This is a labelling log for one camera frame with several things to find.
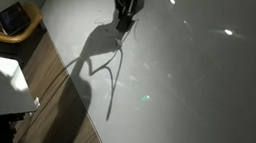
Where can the large white whiteboard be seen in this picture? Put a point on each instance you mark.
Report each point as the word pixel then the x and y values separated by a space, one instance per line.
pixel 182 89

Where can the yellow wooden chair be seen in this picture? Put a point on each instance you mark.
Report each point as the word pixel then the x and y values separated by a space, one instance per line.
pixel 27 30

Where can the open silver laptop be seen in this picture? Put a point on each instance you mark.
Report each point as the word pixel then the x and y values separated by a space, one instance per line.
pixel 2 18

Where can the small white clip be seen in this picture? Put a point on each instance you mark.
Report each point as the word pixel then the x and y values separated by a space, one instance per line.
pixel 37 102

